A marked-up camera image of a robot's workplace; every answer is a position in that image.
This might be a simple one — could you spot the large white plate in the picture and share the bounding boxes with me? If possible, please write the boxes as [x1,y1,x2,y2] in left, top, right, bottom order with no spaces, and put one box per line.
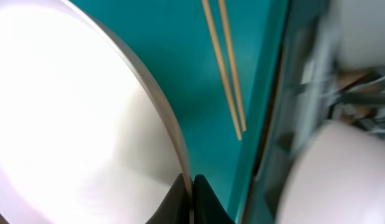
[0,1,194,223]

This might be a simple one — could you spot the wooden chopstick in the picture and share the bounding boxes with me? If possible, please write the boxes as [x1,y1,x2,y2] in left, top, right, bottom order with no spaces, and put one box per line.
[218,0,247,132]
[201,0,242,140]

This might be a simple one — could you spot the grey bowl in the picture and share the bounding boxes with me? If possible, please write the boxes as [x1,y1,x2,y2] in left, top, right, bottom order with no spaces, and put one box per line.
[330,0,385,70]

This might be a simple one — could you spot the grey dishwasher rack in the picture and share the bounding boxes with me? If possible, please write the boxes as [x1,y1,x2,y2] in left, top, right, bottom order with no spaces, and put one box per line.
[242,1,385,223]

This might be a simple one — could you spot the small white bowl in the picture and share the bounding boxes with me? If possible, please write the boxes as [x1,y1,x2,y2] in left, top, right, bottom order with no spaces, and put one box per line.
[275,121,385,224]

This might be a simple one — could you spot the teal plastic tray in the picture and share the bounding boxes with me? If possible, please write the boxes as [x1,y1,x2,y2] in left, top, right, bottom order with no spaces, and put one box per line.
[74,0,288,222]

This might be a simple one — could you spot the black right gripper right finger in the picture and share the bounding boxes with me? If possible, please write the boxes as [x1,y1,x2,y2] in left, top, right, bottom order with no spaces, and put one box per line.
[192,174,235,224]

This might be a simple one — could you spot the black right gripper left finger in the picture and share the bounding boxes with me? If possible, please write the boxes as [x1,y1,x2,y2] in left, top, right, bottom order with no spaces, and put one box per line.
[146,174,190,224]

